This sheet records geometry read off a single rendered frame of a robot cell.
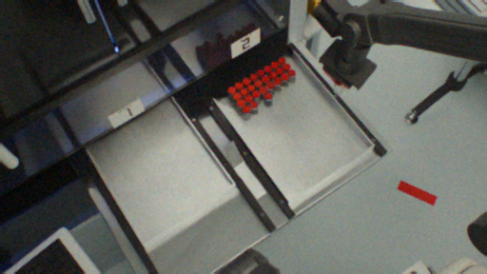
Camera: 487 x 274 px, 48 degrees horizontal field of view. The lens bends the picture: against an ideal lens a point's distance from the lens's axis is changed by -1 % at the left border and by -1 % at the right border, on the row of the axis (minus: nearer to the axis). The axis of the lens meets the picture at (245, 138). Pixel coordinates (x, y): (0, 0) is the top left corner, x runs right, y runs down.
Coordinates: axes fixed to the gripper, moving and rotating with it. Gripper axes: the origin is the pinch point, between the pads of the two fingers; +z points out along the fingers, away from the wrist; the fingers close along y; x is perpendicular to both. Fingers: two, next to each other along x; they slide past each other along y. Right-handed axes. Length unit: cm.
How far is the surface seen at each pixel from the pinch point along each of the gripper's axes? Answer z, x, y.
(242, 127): 25.8, 14.1, 15.7
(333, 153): 24.1, 5.6, -7.0
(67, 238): 33, 64, 33
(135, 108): 13.0, 30.2, 35.2
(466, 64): 88, -81, -23
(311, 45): 67, -37, 25
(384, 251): 110, -5, -42
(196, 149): 25.7, 26.3, 20.8
